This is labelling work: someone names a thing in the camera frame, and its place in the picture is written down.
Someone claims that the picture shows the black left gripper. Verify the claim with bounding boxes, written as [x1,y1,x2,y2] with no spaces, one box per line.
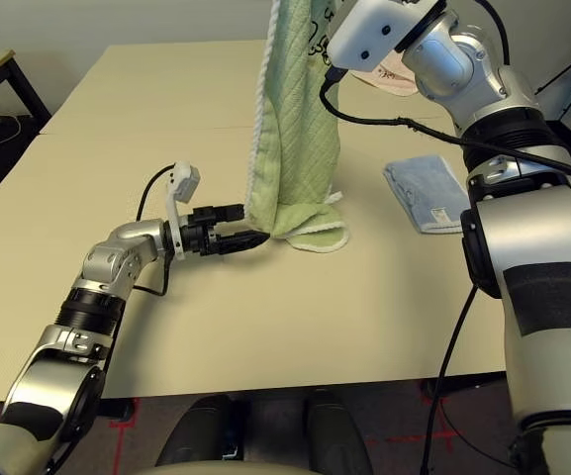
[176,201,271,258]

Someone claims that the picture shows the green towel with swan print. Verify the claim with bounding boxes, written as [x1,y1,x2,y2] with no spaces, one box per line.
[244,0,351,255]

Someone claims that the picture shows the folded blue towel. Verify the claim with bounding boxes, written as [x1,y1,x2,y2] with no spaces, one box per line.
[382,153,470,236]

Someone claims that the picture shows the pink towel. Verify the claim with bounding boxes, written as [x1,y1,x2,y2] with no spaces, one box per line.
[347,47,421,99]

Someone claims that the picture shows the dark left robot leg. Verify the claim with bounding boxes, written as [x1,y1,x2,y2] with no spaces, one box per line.
[154,394,233,475]

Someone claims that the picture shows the dark robot leg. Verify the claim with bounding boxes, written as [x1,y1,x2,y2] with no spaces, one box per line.
[306,389,376,475]
[154,394,233,475]

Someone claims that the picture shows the dark right robot leg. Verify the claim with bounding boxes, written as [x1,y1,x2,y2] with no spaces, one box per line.
[306,389,376,475]

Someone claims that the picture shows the beige robot torso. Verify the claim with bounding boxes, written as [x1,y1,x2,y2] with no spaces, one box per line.
[140,458,317,475]

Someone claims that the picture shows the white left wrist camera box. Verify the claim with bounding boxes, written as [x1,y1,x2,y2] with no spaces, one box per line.
[164,159,203,262]

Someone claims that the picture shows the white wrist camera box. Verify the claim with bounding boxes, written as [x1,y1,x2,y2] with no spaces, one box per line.
[164,159,203,262]
[326,0,448,76]

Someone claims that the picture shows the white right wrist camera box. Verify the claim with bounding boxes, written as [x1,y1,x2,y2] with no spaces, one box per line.
[326,0,448,76]

